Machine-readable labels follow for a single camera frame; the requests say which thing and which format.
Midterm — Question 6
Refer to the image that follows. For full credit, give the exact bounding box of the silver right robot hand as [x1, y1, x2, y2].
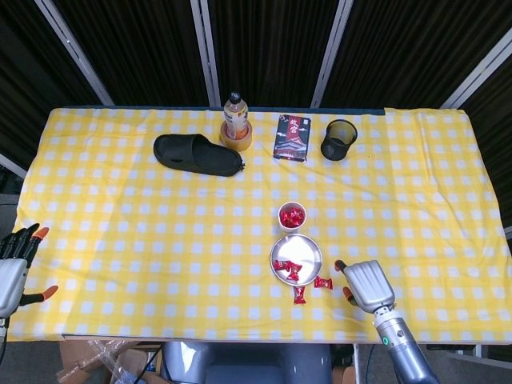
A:
[334, 258, 396, 311]

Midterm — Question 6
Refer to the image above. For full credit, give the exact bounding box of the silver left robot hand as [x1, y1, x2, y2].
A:
[0, 222, 59, 319]

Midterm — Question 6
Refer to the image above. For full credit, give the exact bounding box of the silver metal plate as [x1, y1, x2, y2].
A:
[269, 234, 324, 287]

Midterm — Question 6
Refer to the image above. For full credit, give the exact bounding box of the white paper cup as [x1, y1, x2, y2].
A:
[278, 201, 308, 233]

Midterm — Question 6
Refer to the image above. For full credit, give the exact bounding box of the brown cardboard box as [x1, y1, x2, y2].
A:
[55, 339, 161, 384]

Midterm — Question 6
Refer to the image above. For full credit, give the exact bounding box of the yellow white checkered tablecloth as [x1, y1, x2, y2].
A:
[8, 106, 512, 345]

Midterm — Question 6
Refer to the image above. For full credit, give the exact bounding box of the clear plastic wrap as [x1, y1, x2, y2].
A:
[86, 339, 139, 384]

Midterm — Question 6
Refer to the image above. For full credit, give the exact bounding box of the black mesh pen holder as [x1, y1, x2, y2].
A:
[320, 118, 358, 162]

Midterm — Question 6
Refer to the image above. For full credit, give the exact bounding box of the grey robot torso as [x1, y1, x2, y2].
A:
[162, 342, 333, 384]

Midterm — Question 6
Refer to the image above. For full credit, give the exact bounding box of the dark blue printed box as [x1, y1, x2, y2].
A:
[272, 114, 314, 163]

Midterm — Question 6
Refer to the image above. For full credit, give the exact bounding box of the brown packing tape roll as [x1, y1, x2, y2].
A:
[219, 119, 254, 152]

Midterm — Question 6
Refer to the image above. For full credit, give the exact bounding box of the dark corrugated partition panel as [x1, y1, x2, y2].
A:
[459, 51, 512, 241]
[54, 0, 213, 107]
[319, 0, 512, 109]
[0, 0, 103, 173]
[206, 0, 341, 108]

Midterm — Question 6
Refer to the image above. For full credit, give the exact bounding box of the black rubber slipper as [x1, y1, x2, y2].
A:
[153, 133, 246, 178]

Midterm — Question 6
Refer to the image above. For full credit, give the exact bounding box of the drink bottle with orange label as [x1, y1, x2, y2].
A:
[222, 90, 250, 141]

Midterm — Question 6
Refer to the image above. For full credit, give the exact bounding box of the white partition frame post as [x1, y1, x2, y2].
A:
[441, 30, 512, 110]
[310, 0, 354, 108]
[0, 153, 28, 179]
[190, 0, 222, 107]
[34, 0, 116, 106]

